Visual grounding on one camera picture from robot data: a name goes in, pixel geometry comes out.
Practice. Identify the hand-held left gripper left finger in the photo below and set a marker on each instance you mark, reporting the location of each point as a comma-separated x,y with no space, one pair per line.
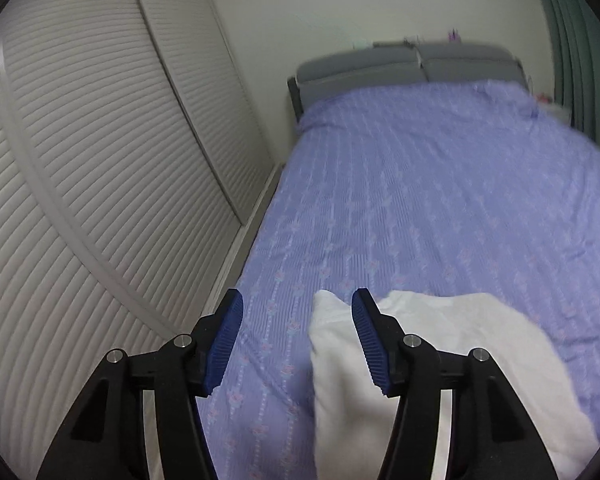
222,350

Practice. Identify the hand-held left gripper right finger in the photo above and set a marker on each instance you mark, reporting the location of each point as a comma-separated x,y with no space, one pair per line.
372,345

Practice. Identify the white printed t-shirt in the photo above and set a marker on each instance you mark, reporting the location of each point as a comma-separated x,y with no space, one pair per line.
455,320

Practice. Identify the purple patterned bed sheet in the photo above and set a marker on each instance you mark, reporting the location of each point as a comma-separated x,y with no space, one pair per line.
430,185

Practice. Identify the white louvred wardrobe door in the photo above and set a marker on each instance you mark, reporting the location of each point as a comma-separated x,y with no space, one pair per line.
30,285
105,135
205,85

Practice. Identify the white nightstand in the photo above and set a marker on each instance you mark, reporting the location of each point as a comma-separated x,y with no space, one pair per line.
555,110

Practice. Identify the small purple toy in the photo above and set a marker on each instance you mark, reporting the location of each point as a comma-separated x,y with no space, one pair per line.
454,35

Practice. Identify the green curtain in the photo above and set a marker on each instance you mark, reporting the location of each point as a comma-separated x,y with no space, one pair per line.
575,60

